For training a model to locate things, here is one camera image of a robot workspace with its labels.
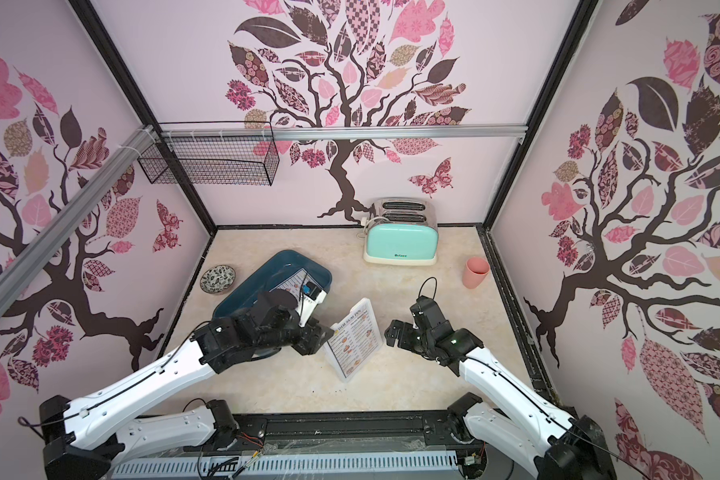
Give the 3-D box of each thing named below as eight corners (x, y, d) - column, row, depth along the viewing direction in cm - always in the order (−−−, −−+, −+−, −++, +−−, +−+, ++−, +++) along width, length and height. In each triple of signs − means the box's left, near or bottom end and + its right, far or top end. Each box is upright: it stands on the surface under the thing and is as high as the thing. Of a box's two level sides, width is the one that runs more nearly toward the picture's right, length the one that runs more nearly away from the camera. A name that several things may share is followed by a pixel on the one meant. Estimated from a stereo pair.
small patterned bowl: (208, 297, 102) (201, 288, 97) (204, 281, 106) (197, 272, 102) (239, 284, 105) (233, 275, 101) (234, 269, 109) (228, 260, 105)
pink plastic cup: (461, 290, 104) (469, 273, 96) (457, 273, 109) (464, 256, 101) (483, 290, 104) (492, 273, 96) (478, 273, 109) (486, 256, 101)
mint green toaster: (364, 269, 110) (364, 236, 96) (365, 227, 124) (365, 193, 110) (432, 269, 110) (442, 236, 96) (425, 227, 124) (432, 193, 110)
